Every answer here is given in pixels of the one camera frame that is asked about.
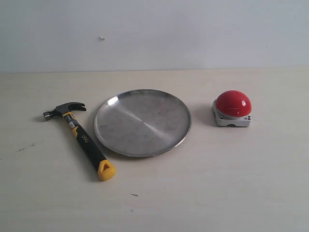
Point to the black yellow claw hammer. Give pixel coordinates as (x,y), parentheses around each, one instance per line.
(105,170)

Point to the red dome push button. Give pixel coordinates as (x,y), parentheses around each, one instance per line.
(232,108)

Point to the round steel plate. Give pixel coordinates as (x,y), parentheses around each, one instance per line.
(142,123)

